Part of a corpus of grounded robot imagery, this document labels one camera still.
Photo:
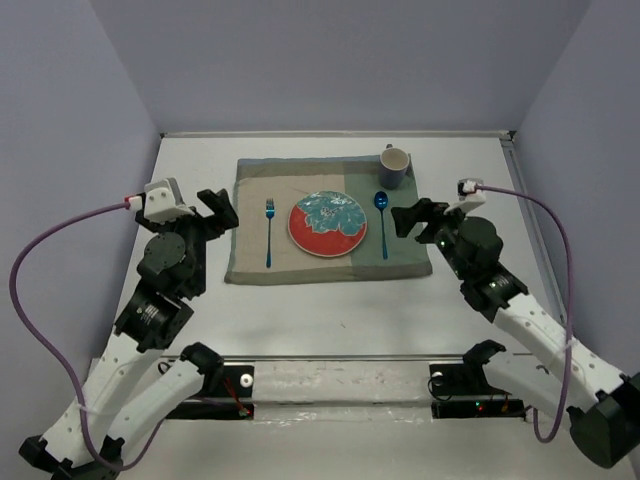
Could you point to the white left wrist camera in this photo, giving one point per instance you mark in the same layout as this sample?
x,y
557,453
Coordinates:
x,y
160,202

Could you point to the lavender cup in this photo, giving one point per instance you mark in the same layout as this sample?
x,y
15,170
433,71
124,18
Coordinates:
x,y
394,163

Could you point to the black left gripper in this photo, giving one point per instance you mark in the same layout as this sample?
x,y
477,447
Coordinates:
x,y
226,216

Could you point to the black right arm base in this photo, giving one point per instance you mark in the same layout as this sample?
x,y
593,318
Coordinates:
x,y
461,390

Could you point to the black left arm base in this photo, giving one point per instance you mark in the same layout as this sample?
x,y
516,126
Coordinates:
x,y
226,399

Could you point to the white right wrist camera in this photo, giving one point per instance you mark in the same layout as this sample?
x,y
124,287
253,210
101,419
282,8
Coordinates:
x,y
470,196

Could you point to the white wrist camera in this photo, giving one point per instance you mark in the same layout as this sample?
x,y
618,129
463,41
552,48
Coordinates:
x,y
470,196
160,202

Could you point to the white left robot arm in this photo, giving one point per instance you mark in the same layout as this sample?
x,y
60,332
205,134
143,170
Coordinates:
x,y
92,437

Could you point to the patchwork cloth placemat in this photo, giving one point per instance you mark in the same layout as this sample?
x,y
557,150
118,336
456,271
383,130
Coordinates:
x,y
287,180

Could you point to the blue metal fork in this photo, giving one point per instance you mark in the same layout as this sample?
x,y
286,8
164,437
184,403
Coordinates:
x,y
270,214

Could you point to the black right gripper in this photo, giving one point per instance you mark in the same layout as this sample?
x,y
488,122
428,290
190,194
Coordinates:
x,y
424,210

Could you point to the blue metal spoon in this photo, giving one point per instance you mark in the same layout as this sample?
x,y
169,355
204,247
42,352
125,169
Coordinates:
x,y
381,202

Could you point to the red and teal plate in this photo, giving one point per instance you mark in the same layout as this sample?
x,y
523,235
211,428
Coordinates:
x,y
327,224

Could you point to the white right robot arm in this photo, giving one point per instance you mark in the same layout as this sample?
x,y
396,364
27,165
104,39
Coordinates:
x,y
602,402

